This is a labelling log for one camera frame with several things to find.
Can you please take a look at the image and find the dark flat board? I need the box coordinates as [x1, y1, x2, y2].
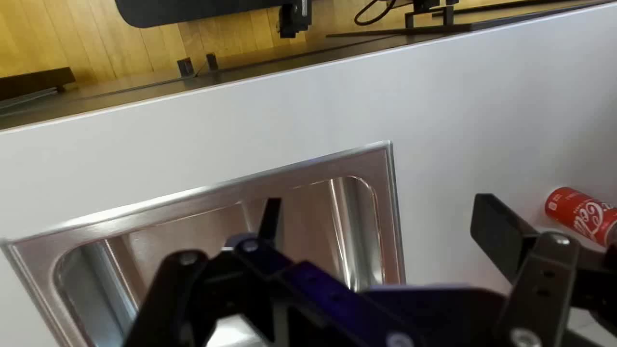
[0, 65, 78, 102]

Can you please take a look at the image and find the black metal stand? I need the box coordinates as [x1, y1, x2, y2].
[404, 0, 477, 30]

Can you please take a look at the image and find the black clamp bracket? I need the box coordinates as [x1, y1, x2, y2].
[277, 0, 315, 40]

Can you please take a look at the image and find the thin black looped cable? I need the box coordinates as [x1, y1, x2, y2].
[354, 0, 400, 26]

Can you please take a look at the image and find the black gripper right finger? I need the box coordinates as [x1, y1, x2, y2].
[471, 190, 617, 347]

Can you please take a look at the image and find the red coca cola can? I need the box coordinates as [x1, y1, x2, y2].
[545, 185, 617, 248]

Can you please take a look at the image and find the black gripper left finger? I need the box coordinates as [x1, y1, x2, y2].
[122, 196, 388, 347]

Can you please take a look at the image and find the large black rounded object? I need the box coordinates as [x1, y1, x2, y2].
[115, 0, 286, 28]

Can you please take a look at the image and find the stainless steel sink basin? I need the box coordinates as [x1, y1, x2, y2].
[3, 140, 408, 347]

